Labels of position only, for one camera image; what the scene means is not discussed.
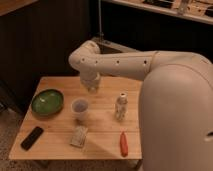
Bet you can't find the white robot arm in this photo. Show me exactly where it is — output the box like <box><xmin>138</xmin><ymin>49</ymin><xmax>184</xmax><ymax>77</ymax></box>
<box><xmin>68</xmin><ymin>40</ymin><xmax>213</xmax><ymax>171</ymax></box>

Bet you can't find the upper wooden shelf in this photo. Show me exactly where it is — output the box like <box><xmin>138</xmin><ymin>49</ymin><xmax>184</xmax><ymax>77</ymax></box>
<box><xmin>105</xmin><ymin>0</ymin><xmax>213</xmax><ymax>25</ymax></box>

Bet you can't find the vertical metal pole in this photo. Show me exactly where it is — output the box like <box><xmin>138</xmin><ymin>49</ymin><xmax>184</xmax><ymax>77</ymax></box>
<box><xmin>98</xmin><ymin>0</ymin><xmax>104</xmax><ymax>42</ymax></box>

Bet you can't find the wooden side table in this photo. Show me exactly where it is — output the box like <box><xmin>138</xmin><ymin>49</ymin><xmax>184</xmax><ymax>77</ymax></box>
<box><xmin>9</xmin><ymin>77</ymin><xmax>142</xmax><ymax>160</ymax></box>

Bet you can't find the white snack packet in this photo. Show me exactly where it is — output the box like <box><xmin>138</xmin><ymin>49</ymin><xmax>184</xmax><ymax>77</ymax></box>
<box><xmin>70</xmin><ymin>126</ymin><xmax>88</xmax><ymax>148</ymax></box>

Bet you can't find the black remote control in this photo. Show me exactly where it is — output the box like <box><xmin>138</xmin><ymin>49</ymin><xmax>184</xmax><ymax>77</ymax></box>
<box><xmin>20</xmin><ymin>127</ymin><xmax>44</xmax><ymax>151</ymax></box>

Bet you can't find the orange carrot toy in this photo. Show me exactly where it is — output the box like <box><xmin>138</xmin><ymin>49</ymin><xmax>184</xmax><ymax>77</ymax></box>
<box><xmin>120</xmin><ymin>132</ymin><xmax>128</xmax><ymax>157</ymax></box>

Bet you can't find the metal shelf rail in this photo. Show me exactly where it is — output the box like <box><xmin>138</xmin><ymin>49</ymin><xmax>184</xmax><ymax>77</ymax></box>
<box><xmin>92</xmin><ymin>37</ymin><xmax>136</xmax><ymax>54</ymax></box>

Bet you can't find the green ceramic bowl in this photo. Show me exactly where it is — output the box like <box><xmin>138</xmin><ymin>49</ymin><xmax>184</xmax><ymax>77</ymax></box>
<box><xmin>31</xmin><ymin>89</ymin><xmax>64</xmax><ymax>117</ymax></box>

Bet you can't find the clear plastic bottle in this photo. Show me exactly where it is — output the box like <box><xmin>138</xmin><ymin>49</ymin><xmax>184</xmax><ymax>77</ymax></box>
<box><xmin>115</xmin><ymin>93</ymin><xmax>128</xmax><ymax>121</ymax></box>

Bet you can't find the clear plastic cup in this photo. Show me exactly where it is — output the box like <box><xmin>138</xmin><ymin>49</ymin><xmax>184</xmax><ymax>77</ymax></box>
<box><xmin>71</xmin><ymin>98</ymin><xmax>89</xmax><ymax>121</ymax></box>

